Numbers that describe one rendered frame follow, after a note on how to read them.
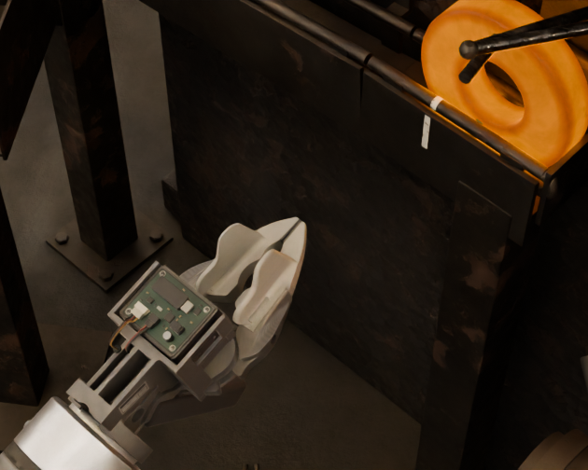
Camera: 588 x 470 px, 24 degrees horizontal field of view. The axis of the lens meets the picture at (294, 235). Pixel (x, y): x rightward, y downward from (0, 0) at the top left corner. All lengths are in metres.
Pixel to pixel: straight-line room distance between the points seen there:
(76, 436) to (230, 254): 0.18
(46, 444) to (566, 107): 0.48
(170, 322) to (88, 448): 0.10
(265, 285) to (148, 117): 1.16
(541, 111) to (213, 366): 0.34
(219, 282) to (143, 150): 1.08
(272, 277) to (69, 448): 0.19
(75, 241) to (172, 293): 1.03
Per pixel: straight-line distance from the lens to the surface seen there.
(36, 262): 1.98
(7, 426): 1.83
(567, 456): 1.19
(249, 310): 0.99
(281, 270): 1.00
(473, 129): 1.16
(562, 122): 1.11
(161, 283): 0.96
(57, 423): 0.96
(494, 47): 0.96
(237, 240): 1.00
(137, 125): 2.12
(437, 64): 1.18
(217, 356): 0.99
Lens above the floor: 1.57
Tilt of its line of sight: 53 degrees down
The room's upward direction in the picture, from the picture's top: straight up
